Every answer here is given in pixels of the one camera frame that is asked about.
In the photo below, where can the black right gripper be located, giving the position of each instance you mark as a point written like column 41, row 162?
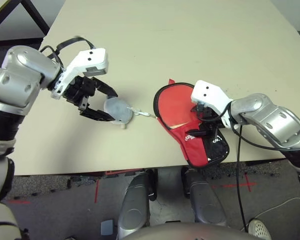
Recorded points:
column 207, row 115

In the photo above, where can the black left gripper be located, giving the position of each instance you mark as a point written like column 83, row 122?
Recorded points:
column 77, row 92

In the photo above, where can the red black paddle case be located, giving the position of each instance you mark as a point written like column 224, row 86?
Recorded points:
column 192, row 150

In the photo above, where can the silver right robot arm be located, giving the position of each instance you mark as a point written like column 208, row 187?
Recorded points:
column 265, row 112

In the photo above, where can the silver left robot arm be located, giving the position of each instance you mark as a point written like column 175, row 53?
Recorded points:
column 17, row 75

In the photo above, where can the silver right robot leg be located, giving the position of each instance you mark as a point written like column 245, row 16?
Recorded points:
column 205, row 200

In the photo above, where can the silver robot leg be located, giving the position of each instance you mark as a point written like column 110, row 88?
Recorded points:
column 135, row 205
column 205, row 200

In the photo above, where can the silver left robot leg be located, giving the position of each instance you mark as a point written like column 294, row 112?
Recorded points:
column 135, row 205

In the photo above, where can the silver robot torso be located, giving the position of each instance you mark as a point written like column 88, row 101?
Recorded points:
column 185, row 232

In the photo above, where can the white perforated shoe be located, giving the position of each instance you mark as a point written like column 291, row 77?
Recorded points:
column 258, row 230

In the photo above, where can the pale blue square pad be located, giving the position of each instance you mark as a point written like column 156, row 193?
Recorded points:
column 107, row 227

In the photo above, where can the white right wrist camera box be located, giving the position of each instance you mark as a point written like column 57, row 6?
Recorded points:
column 207, row 92

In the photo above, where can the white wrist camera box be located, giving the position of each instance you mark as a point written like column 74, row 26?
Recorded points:
column 207, row 92
column 90, row 60

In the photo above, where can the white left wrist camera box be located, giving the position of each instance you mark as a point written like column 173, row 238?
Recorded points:
column 90, row 60

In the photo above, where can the black metal frame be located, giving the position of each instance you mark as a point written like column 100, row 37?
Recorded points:
column 37, row 15

